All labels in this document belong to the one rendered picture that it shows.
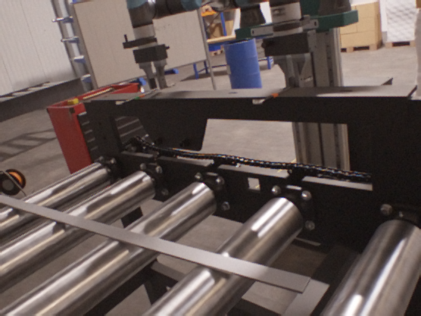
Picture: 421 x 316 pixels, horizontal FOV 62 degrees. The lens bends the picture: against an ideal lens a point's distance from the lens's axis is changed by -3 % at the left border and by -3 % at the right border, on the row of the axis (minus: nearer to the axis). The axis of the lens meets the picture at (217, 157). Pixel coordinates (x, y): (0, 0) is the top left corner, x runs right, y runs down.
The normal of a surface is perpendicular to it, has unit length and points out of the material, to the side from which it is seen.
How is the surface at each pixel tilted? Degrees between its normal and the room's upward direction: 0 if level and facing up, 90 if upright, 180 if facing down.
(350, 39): 90
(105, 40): 90
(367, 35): 90
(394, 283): 37
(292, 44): 90
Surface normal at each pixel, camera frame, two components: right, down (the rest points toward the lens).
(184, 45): 0.43, 0.26
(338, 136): -0.69, 0.39
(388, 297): 0.36, -0.61
